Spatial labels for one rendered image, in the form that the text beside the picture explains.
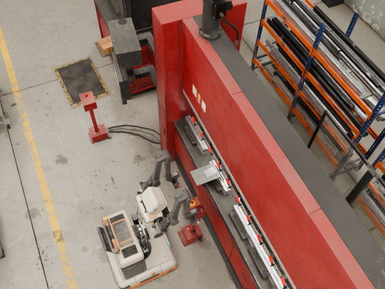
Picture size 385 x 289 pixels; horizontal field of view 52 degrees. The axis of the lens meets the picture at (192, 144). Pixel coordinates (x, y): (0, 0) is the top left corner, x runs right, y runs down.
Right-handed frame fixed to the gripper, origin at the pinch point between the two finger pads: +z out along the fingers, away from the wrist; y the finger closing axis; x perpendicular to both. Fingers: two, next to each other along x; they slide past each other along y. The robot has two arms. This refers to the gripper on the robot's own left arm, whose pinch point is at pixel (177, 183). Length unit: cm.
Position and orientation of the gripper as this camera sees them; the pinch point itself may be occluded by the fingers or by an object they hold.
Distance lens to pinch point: 404.6
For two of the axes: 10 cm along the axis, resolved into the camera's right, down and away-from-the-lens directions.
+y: -4.2, -7.6, 5.0
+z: 3.8, 3.5, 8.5
